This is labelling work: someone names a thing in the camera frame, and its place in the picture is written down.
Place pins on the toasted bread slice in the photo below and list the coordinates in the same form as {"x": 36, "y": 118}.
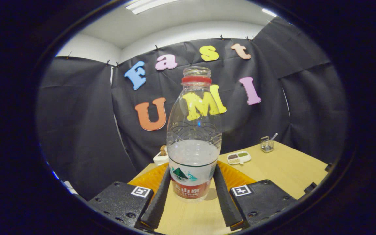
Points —
{"x": 163, "y": 150}

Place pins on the metal spoon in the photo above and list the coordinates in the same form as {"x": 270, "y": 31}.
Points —
{"x": 274, "y": 136}

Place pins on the wooden table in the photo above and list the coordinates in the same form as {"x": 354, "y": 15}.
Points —
{"x": 282, "y": 169}

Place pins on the ceiling light panel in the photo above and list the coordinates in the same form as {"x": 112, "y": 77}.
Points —
{"x": 269, "y": 12}
{"x": 148, "y": 5}

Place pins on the white toaster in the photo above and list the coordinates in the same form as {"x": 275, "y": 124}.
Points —
{"x": 160, "y": 160}

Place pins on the clear plastic juice bottle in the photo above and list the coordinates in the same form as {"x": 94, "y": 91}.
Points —
{"x": 193, "y": 156}

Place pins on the white divided dish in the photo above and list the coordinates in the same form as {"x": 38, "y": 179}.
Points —
{"x": 238, "y": 158}

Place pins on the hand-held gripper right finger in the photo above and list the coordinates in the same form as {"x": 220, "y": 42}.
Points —
{"x": 225, "y": 202}

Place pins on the black backdrop cloth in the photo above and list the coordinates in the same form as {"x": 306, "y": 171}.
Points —
{"x": 77, "y": 114}

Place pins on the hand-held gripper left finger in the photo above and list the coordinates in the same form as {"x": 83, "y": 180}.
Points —
{"x": 158, "y": 202}

